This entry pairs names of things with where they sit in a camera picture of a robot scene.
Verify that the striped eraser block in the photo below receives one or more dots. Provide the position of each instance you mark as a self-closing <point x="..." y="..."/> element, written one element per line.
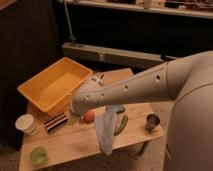
<point x="55" y="122"/>

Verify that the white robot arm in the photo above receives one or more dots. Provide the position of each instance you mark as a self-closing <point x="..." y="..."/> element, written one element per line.
<point x="188" y="83"/>

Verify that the metal cup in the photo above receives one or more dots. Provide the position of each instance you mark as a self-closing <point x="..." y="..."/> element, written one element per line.
<point x="152" y="121"/>

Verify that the white paper cup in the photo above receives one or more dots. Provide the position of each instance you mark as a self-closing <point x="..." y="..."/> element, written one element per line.
<point x="26" y="123"/>

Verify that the green plastic cup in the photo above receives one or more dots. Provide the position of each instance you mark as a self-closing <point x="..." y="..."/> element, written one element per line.
<point x="38" y="156"/>

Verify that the blue sponge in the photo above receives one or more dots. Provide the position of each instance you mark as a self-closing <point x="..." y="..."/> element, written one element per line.
<point x="117" y="108"/>

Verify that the orange ball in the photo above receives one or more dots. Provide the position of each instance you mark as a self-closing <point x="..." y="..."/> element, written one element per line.
<point x="89" y="117"/>

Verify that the grey cloth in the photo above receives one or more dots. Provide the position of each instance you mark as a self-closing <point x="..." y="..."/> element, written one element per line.
<point x="105" y="126"/>

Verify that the green pepper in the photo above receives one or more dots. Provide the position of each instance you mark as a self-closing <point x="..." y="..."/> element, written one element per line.
<point x="122" y="125"/>

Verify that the metal stand pole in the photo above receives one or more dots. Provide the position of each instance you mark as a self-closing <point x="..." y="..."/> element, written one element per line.
<point x="72" y="37"/>

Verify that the yellow plastic bin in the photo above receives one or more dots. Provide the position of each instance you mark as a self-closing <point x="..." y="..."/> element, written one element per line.
<point x="51" y="89"/>

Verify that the grey metal shelf rail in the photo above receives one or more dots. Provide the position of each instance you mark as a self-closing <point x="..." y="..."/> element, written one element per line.
<point x="114" y="56"/>

